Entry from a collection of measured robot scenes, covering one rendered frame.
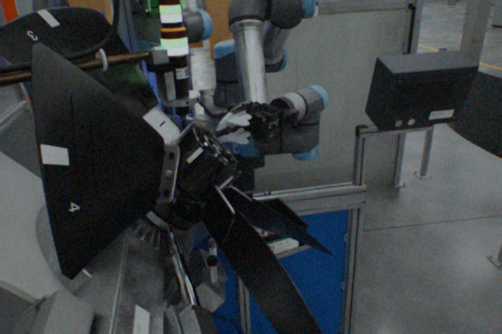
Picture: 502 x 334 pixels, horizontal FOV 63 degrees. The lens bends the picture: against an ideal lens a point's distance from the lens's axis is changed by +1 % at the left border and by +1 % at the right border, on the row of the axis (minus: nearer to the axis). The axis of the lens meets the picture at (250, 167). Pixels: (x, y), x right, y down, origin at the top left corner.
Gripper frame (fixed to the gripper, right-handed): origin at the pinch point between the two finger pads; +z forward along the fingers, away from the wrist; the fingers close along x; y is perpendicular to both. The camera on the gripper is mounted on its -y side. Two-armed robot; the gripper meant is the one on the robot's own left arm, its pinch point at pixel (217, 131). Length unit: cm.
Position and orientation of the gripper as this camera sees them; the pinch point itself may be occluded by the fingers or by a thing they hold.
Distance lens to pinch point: 89.6
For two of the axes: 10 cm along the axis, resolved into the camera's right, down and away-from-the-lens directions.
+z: -6.8, 3.4, -6.5
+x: -0.3, 8.7, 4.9
